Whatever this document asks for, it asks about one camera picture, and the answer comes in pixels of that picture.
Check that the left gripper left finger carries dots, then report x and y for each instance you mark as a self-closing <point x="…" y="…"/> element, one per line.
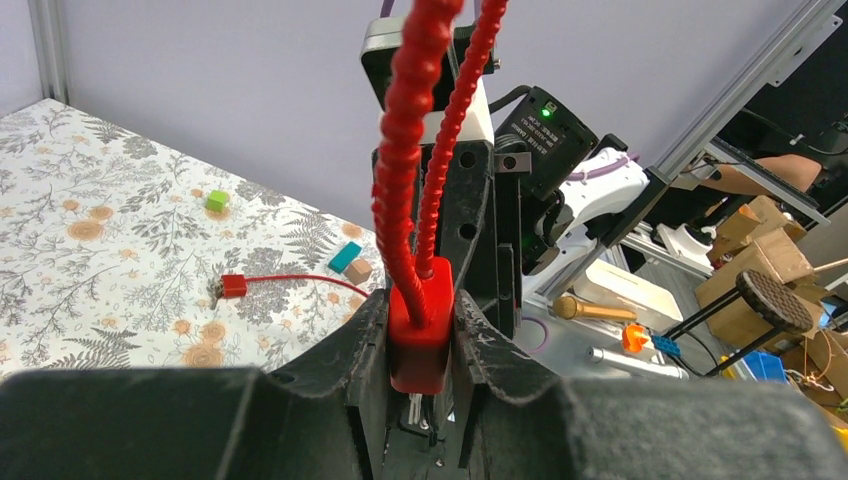
<point x="320" y="416"/>

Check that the green cube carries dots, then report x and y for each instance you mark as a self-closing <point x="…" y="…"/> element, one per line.
<point x="217" y="201"/>

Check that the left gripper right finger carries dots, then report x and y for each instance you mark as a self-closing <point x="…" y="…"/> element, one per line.
<point x="520" y="420"/>

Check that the silver keys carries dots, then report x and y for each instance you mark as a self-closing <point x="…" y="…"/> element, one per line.
<point x="418" y="417"/>

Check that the wooden cube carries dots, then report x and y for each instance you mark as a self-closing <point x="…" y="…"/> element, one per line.
<point x="358" y="271"/>

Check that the teal block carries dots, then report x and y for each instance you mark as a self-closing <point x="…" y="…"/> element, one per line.
<point x="344" y="257"/>

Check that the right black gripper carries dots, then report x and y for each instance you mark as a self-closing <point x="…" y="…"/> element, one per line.
<point x="479" y="231"/>

